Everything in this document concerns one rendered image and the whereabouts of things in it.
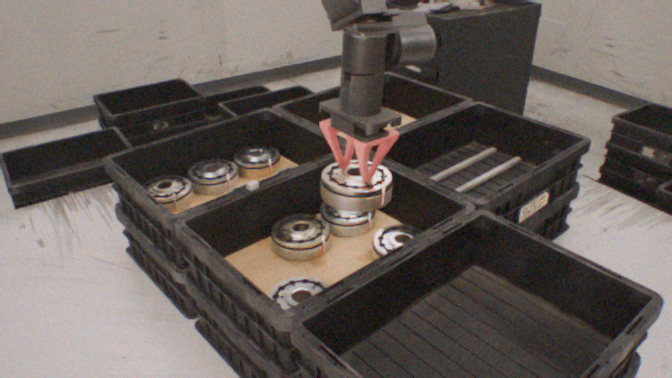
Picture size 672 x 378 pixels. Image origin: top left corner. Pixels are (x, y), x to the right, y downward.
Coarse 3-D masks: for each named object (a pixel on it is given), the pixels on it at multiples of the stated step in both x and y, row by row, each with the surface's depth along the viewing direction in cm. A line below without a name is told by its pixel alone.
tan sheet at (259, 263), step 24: (384, 216) 106; (264, 240) 99; (336, 240) 99; (360, 240) 99; (240, 264) 93; (264, 264) 93; (288, 264) 93; (312, 264) 93; (336, 264) 93; (360, 264) 93; (264, 288) 87
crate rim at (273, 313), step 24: (312, 168) 102; (192, 216) 87; (456, 216) 87; (192, 240) 82; (408, 240) 81; (216, 264) 77; (240, 288) 73; (336, 288) 72; (264, 312) 70; (288, 312) 68
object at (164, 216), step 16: (256, 112) 125; (272, 112) 126; (208, 128) 118; (304, 128) 118; (160, 144) 112; (112, 160) 104; (320, 160) 104; (112, 176) 103; (128, 176) 99; (272, 176) 99; (128, 192) 98; (144, 192) 94; (240, 192) 94; (160, 208) 89; (192, 208) 89
